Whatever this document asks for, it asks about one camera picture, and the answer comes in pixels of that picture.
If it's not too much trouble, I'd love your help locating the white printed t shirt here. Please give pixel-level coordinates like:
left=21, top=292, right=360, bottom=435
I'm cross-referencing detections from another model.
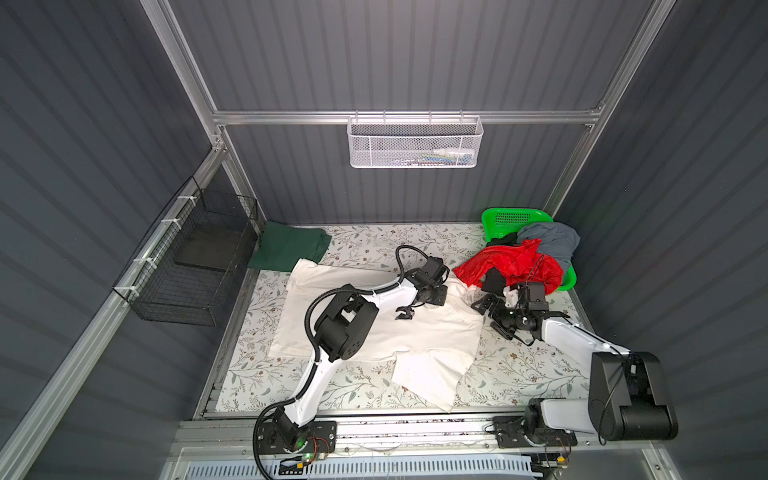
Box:
left=268, top=257, right=520, bottom=413

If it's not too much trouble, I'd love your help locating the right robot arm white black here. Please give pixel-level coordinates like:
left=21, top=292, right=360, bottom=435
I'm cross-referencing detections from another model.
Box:
left=471, top=288, right=679, bottom=447

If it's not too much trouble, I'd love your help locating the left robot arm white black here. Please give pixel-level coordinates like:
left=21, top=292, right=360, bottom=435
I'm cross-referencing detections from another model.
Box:
left=271, top=266, right=448, bottom=451

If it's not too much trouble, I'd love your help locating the floral patterned table mat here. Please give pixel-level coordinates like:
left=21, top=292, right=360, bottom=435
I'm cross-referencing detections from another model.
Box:
left=209, top=223, right=589, bottom=414

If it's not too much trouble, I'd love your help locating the red t shirt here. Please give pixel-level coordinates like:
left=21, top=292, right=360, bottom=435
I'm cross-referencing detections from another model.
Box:
left=453, top=239, right=566, bottom=294

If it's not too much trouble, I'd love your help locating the grey blue t shirt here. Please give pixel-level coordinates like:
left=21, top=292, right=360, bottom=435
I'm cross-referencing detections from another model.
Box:
left=517, top=222, right=581, bottom=273

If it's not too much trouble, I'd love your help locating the green plastic laundry basket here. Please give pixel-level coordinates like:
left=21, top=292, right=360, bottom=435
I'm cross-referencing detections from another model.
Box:
left=481, top=207, right=578, bottom=293

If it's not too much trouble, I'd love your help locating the white bottle in basket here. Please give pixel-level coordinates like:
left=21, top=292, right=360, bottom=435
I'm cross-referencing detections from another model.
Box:
left=433, top=147, right=476, bottom=163

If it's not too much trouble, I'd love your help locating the folded dark green t shirt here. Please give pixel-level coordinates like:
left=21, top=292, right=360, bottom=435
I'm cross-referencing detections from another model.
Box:
left=248, top=221, right=332, bottom=272

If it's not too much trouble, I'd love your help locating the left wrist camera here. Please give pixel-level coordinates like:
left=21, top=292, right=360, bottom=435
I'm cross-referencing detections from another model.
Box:
left=420, top=256, right=449, bottom=284

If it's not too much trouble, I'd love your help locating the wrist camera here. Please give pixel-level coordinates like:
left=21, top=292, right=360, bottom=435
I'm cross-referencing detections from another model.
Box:
left=517, top=282, right=549, bottom=311
left=420, top=256, right=449, bottom=284

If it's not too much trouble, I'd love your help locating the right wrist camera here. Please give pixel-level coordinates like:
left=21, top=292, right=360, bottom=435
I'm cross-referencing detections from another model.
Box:
left=517, top=282, right=549, bottom=311

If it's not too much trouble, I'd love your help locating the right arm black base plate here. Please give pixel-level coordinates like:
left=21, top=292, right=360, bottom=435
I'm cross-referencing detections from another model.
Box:
left=485, top=415, right=578, bottom=450

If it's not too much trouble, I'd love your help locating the aluminium mounting rail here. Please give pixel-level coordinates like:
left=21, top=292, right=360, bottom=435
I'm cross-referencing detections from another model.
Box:
left=165, top=407, right=669, bottom=470

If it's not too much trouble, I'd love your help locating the white slotted cable duct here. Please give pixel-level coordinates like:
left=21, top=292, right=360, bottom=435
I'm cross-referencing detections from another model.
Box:
left=182, top=454, right=541, bottom=480

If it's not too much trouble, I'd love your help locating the white wire mesh basket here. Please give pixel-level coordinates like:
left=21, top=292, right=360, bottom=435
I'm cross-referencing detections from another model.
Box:
left=346, top=115, right=484, bottom=169

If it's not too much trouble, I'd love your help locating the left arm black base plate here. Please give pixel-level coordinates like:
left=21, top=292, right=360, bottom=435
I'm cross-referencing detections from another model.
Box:
left=254, top=419, right=337, bottom=455

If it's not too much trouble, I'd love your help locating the black corrugated cable conduit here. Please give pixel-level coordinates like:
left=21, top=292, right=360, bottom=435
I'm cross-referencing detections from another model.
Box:
left=251, top=244, right=433, bottom=480

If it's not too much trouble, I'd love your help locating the black wire mesh basket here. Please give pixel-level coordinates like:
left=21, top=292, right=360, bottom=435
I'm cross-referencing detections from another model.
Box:
left=113, top=180, right=260, bottom=327

